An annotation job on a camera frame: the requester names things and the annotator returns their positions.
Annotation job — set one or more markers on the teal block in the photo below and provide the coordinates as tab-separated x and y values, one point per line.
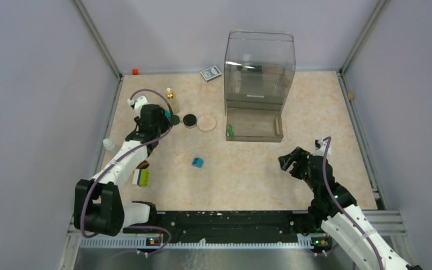
168	114

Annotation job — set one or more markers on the clear pump bottle gold collar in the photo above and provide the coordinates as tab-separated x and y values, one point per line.
172	100

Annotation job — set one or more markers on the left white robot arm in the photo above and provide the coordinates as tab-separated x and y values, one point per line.
98	206

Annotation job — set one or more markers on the white squeeze bottle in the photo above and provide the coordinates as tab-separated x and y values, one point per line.
110	146

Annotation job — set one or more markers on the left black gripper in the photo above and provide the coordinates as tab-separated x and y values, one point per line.
165	123

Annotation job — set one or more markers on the playing card box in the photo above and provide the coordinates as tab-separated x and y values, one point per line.
210	73

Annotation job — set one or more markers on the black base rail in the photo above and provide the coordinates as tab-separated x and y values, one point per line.
234	227

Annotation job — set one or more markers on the gold lipstick tube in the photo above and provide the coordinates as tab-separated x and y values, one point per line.
276	127

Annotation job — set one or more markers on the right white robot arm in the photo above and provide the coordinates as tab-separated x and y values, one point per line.
336	212

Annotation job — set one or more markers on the dark green round disc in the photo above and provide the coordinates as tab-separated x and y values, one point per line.
174	120

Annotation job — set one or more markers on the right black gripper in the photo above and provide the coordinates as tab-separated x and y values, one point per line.
300	155

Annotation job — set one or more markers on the green white toy brick stack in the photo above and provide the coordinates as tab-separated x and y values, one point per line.
140	177

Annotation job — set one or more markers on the foundation bottle black cap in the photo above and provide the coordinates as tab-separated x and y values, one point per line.
143	165

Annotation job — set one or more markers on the black round compact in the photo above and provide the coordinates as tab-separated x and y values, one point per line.
190	121

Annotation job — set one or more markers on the clear acrylic makeup organizer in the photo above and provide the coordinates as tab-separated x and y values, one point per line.
259	69

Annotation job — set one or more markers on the blue toy brick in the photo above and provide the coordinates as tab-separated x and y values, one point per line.
197	162

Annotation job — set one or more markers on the beige round wooden disc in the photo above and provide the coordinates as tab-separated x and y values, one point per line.
206	123

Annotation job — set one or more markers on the green tube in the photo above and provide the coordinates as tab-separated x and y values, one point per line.
229	131

